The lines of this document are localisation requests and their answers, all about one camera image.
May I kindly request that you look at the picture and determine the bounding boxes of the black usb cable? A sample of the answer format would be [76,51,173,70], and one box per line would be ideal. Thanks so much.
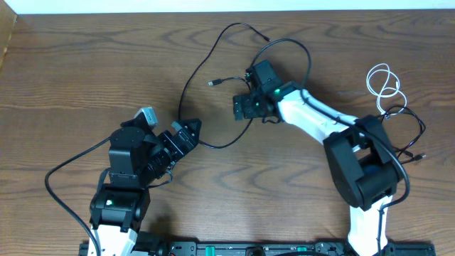
[378,105,427,166]
[176,22,272,149]

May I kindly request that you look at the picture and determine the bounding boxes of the white usb cable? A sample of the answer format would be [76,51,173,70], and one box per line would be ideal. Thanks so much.
[365,63,408,115]

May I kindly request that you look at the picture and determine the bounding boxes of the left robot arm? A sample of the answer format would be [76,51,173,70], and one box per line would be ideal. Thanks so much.
[87,107,202,255]

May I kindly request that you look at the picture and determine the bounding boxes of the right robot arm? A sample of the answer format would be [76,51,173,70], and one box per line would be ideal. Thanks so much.
[233,60,410,255]

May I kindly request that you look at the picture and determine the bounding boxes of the cardboard panel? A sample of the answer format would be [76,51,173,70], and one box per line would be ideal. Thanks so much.
[0,0,17,66]

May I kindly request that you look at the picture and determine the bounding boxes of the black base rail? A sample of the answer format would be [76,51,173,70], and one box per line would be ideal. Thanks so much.
[77,240,437,256]

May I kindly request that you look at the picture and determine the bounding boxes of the green clamp handle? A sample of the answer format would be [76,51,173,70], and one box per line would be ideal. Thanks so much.
[205,246,216,256]

